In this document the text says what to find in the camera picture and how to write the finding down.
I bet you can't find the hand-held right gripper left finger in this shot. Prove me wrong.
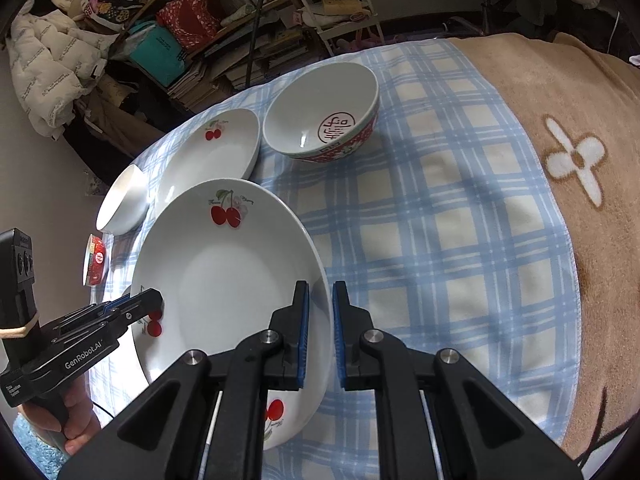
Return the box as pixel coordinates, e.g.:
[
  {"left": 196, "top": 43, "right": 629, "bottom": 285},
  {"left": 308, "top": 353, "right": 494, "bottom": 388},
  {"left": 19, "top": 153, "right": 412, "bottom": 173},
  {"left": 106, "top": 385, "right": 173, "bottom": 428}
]
[{"left": 57, "top": 280, "right": 308, "bottom": 480}]

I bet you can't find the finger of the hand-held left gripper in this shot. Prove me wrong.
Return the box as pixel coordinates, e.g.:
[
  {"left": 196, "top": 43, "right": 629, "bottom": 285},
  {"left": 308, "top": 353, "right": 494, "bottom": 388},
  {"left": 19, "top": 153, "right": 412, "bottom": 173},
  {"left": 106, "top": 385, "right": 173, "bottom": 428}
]
[
  {"left": 102, "top": 287, "right": 165, "bottom": 333},
  {"left": 87, "top": 294, "right": 146, "bottom": 318}
]

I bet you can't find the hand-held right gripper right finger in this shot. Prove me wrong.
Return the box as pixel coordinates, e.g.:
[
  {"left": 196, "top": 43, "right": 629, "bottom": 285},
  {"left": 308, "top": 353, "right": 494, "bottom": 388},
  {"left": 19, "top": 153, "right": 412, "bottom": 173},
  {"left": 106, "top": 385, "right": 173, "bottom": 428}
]
[{"left": 331, "top": 280, "right": 583, "bottom": 480}]

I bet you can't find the small red patterned bowl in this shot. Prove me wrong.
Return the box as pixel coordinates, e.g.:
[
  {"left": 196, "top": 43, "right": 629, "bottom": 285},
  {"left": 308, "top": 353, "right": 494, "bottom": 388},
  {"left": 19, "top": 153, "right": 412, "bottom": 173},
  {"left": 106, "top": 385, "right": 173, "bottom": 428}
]
[{"left": 82, "top": 233, "right": 110, "bottom": 287}]

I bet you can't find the large white cherry plate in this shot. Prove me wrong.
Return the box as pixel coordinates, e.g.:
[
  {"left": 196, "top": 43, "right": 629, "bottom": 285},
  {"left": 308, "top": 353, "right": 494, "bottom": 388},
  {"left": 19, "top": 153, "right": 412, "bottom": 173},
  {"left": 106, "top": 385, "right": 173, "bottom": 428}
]
[{"left": 131, "top": 178, "right": 333, "bottom": 451}]

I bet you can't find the plain white bowl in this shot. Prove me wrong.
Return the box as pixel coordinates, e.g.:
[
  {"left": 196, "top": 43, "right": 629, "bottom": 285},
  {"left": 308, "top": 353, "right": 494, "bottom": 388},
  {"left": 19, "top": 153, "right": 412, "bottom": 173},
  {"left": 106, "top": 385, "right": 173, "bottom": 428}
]
[{"left": 96, "top": 164, "right": 151, "bottom": 235}]

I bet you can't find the small white cherry plate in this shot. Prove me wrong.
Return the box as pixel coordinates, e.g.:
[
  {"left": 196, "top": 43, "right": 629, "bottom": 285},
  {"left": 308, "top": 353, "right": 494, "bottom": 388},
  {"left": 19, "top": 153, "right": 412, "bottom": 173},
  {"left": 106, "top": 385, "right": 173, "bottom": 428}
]
[{"left": 152, "top": 108, "right": 262, "bottom": 216}]

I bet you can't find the large red patterned bowl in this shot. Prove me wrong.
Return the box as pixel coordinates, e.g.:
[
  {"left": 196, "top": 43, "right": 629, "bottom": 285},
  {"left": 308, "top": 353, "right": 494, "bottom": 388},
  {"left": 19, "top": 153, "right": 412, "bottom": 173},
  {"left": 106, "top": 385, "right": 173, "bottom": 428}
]
[{"left": 263, "top": 61, "right": 379, "bottom": 164}]

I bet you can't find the person's left forearm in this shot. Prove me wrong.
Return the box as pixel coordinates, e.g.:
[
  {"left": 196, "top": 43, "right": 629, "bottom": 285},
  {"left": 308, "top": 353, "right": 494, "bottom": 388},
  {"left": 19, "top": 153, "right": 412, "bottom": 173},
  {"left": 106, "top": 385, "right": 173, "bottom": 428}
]
[{"left": 12, "top": 412, "right": 68, "bottom": 480}]

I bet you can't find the person's left hand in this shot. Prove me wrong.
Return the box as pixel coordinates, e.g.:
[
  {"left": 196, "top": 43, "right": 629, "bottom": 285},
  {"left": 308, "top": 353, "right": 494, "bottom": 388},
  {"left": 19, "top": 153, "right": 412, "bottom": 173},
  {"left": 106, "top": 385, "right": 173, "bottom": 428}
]
[{"left": 22, "top": 385, "right": 103, "bottom": 455}]

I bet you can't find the blue plaid cloth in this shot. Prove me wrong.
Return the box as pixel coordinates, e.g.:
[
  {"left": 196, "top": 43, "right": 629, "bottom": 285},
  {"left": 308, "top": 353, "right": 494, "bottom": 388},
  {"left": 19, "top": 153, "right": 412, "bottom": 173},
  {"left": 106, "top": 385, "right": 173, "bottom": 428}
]
[{"left": 90, "top": 40, "right": 583, "bottom": 480}]

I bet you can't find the teal bag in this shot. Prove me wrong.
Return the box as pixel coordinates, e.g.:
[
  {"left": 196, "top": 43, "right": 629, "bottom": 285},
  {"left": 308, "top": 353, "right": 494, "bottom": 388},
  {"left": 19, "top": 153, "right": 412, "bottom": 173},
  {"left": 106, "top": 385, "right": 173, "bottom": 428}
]
[{"left": 127, "top": 22, "right": 190, "bottom": 86}]

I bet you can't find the white puffy jacket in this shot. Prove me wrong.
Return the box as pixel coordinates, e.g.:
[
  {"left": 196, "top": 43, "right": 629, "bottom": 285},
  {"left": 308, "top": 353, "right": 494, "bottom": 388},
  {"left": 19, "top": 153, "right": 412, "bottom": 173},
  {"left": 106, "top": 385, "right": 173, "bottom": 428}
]
[{"left": 9, "top": 10, "right": 108, "bottom": 138}]

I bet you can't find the stack of books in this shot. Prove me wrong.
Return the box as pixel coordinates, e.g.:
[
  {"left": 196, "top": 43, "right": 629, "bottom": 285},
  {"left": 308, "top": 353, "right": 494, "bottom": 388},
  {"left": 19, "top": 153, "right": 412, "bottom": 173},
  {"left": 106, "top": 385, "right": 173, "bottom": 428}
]
[{"left": 167, "top": 27, "right": 313, "bottom": 111}]

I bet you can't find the wooden shelf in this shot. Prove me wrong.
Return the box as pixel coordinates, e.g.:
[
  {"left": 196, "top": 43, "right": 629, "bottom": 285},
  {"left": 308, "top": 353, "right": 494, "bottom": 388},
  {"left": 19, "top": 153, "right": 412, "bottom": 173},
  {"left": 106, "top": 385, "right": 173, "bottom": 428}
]
[{"left": 107, "top": 0, "right": 321, "bottom": 91}]

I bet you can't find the red printed bag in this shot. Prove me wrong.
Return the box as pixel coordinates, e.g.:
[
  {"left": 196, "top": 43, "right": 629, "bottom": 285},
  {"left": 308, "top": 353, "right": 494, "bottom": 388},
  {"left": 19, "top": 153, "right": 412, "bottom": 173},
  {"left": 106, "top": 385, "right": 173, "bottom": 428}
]
[{"left": 157, "top": 0, "right": 223, "bottom": 51}]

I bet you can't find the colourful printed cloth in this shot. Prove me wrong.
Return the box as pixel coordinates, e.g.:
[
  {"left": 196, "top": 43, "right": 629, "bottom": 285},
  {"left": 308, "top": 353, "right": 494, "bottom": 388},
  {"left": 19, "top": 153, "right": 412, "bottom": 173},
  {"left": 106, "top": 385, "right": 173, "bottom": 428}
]
[{"left": 82, "top": 0, "right": 147, "bottom": 32}]

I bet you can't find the white metal cart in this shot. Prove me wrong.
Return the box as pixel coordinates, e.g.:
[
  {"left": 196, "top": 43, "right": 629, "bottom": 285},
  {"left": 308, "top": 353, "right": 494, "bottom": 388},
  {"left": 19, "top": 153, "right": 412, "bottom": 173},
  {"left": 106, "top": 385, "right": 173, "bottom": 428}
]
[{"left": 285, "top": 0, "right": 387, "bottom": 57}]

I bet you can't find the tan cardboard box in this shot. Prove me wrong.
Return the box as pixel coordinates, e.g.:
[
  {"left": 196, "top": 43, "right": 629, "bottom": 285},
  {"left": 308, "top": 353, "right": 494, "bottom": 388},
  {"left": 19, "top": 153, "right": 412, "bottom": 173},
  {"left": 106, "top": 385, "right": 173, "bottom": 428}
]
[{"left": 320, "top": 0, "right": 377, "bottom": 17}]

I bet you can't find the tan flower blanket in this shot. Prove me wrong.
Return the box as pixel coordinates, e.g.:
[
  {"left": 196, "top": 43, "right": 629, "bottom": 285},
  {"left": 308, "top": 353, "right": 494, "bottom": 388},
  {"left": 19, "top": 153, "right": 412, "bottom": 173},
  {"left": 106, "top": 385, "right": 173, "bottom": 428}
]
[{"left": 445, "top": 32, "right": 640, "bottom": 466}]

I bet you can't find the black cable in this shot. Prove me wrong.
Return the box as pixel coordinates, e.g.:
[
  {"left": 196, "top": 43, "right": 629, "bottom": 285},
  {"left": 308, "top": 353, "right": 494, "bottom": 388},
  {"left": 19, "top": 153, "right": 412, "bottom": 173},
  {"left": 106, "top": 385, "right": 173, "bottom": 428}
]
[{"left": 90, "top": 399, "right": 120, "bottom": 420}]

